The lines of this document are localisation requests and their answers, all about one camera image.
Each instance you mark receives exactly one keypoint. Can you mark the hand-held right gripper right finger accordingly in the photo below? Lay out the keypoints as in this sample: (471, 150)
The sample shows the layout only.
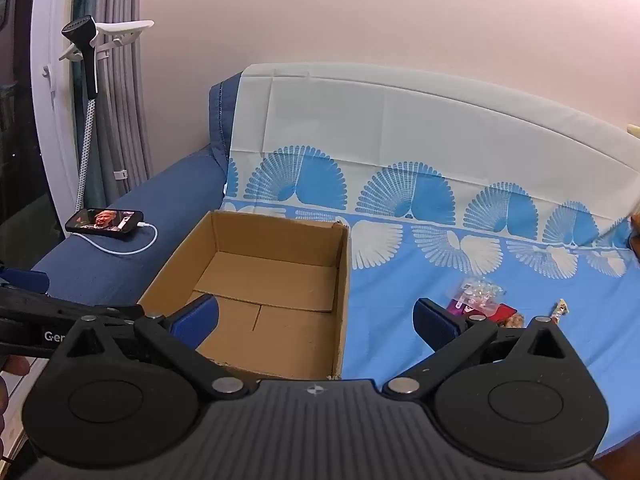
(435, 325)

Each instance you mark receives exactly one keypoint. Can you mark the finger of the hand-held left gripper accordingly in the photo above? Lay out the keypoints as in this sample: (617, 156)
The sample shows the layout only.
(60, 305)
(22, 280)

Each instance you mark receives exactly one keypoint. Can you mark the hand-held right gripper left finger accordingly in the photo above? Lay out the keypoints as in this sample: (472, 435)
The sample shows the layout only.
(197, 317)

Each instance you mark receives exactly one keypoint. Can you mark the clear candy bag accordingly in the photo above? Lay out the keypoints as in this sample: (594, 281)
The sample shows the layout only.
(480, 291)

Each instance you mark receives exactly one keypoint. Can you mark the cardboard box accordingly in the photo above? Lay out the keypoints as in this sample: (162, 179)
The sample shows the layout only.
(280, 280)

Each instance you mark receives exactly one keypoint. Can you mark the person's left hand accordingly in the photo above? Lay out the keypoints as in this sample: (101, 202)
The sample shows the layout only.
(15, 366)

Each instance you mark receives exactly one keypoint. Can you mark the flat red snack packet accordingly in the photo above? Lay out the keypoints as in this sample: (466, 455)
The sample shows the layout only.
(500, 312)

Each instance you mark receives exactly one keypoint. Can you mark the black smartphone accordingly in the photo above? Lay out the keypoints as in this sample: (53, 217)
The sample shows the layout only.
(105, 221)

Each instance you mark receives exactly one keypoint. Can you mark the striped candy wrapper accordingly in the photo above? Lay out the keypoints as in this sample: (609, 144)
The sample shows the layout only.
(560, 308)

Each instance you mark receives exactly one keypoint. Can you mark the white curtain clip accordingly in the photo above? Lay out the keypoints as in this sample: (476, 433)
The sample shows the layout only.
(120, 175)

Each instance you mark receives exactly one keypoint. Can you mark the fan printed blue sheet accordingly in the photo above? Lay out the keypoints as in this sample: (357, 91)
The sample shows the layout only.
(450, 135)

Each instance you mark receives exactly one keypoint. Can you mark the black garment steamer head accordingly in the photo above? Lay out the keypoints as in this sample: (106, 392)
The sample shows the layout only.
(85, 50)

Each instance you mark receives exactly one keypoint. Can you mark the white door frame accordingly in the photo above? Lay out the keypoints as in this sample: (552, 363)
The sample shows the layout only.
(45, 135)

